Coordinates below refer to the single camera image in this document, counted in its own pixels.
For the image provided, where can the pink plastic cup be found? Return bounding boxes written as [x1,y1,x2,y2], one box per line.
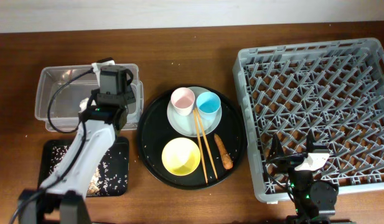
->
[171,87,195,116]

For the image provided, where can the yellow plastic bowl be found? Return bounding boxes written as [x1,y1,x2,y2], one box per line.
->
[161,138,201,176]

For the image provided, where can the light blue plastic cup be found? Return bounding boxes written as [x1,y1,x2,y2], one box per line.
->
[196,91,221,120]

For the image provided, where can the round black tray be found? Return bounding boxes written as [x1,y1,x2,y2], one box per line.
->
[136,88,247,190]

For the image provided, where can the clear plastic waste bin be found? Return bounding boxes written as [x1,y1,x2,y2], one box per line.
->
[35,63,144,131]

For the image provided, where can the black rectangular food tray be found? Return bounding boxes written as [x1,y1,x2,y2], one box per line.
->
[38,137,129,197]

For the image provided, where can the crumpled white tissue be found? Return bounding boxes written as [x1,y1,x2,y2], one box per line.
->
[79,98,89,113]

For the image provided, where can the food scraps and rice pile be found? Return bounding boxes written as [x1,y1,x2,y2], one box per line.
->
[40,145,128,197]

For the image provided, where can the grey plastic dishwasher rack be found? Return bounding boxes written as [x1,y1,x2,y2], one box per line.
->
[233,38,384,203]

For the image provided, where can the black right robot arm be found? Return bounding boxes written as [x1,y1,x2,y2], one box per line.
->
[266,131,339,224]

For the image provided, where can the grey round plate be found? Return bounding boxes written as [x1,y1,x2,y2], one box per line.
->
[167,86,222,137]

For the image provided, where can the wooden chopstick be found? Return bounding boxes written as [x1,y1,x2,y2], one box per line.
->
[194,108,218,180]
[192,109,208,184]

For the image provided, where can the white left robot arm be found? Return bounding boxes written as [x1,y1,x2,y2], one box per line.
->
[10,57,134,223]

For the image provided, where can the orange carrot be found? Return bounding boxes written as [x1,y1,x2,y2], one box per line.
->
[214,134,233,170]

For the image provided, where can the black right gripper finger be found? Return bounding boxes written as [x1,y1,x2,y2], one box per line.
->
[306,130,319,152]
[268,134,285,161]

